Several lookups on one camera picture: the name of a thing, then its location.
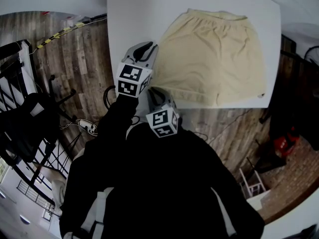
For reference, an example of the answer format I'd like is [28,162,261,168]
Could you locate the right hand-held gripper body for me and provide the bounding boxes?
[146,100,180,138]

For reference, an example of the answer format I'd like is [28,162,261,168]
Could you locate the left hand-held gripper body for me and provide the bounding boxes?
[116,56,154,99]

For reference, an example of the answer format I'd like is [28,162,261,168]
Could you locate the cream yellow shorts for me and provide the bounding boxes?
[149,8,267,107]

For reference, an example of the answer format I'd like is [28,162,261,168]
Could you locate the person's left forearm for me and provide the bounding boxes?
[98,93,140,141]

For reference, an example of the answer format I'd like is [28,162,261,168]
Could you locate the person's black jacket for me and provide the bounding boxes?
[59,93,266,239]

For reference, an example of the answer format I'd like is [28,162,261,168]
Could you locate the white power strip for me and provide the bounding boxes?
[76,118,98,135]

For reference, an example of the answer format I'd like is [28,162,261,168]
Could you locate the clear plastic bag red print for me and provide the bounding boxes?
[59,12,83,26]

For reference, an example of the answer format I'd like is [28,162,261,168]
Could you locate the yellow black striped floor strip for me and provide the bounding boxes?
[36,21,87,50]

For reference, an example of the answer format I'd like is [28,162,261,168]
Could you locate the white board panel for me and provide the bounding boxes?
[18,40,38,94]

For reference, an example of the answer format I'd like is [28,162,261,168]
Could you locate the white metal rack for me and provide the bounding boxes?
[238,167,267,199]

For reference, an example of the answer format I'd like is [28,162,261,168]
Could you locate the black office chair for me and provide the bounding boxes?
[0,75,78,164]
[259,58,319,151]

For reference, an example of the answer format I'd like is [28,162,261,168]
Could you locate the red box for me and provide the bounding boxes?
[273,127,300,156]

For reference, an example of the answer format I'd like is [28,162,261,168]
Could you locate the black metal railing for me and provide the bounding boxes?
[0,40,75,191]

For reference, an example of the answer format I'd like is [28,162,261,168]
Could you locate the black cable loop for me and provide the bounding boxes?
[103,85,118,110]

